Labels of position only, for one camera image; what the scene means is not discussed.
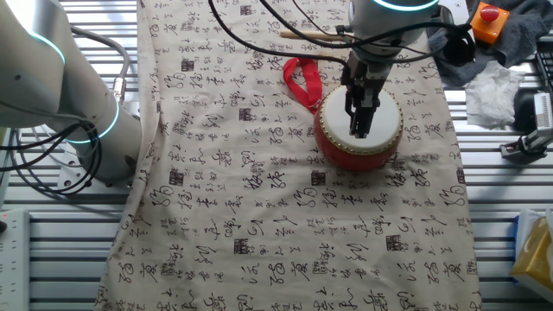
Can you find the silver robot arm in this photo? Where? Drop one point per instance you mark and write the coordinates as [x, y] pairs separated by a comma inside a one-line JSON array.
[[43, 65]]

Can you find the small grey camera on stand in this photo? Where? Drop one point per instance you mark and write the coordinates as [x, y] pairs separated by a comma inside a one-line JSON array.
[[542, 116]]

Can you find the yellow tissue pack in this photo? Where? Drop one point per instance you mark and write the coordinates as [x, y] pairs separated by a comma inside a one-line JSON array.
[[535, 255]]

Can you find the black computer mouse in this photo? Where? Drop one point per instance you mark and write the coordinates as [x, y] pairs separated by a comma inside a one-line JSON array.
[[523, 110]]

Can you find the black keyboard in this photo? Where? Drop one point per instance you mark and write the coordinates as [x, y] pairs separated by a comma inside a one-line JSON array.
[[546, 69]]

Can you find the wooden drumstick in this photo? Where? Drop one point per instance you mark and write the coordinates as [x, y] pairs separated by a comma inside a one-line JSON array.
[[302, 35]]

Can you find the red drum with white head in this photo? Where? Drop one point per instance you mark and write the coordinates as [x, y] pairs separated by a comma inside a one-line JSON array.
[[382, 142]]

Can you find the crumpled white tissue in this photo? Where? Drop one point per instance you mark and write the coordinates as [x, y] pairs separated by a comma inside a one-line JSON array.
[[492, 99]]

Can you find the orange emergency stop box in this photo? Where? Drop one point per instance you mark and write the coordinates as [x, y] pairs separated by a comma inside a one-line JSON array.
[[486, 28]]

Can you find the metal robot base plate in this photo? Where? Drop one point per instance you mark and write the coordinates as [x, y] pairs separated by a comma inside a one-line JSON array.
[[69, 173]]

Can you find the white power strip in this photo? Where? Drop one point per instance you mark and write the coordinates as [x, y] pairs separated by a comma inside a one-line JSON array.
[[13, 268]]

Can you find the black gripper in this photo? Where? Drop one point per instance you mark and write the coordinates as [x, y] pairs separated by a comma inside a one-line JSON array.
[[367, 78]]

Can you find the calligraphy print tablecloth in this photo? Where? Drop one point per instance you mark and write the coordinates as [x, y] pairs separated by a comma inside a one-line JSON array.
[[259, 216]]

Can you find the dark grey towel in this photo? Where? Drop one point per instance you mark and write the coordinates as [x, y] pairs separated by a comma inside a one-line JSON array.
[[518, 39]]

